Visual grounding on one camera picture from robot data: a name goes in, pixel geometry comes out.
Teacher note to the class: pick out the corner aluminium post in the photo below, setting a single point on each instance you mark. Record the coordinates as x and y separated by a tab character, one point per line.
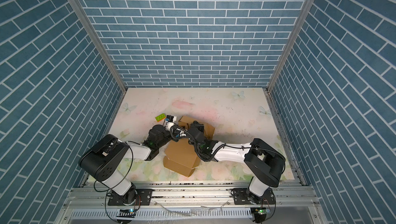
290	43
87	25

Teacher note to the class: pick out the brown cardboard box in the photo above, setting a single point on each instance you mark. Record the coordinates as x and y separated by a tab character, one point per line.
180	156

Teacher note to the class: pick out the right corner aluminium post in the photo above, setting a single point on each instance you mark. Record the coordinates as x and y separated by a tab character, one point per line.
290	43

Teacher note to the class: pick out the white slotted cable duct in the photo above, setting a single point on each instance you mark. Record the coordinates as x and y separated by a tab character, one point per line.
162	214

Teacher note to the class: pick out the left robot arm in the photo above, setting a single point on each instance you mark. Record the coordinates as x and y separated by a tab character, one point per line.
102	161

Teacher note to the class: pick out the green orange toy brick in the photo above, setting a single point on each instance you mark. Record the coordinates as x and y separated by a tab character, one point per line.
160	117

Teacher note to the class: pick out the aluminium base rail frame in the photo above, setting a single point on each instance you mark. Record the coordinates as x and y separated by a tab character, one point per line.
290	203

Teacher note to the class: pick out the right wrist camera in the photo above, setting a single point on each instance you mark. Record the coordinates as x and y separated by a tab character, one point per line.
177	133

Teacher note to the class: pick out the left corner aluminium post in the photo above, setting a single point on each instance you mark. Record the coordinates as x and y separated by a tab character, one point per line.
87	25

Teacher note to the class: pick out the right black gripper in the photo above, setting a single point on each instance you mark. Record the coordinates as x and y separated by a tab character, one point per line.
196	125

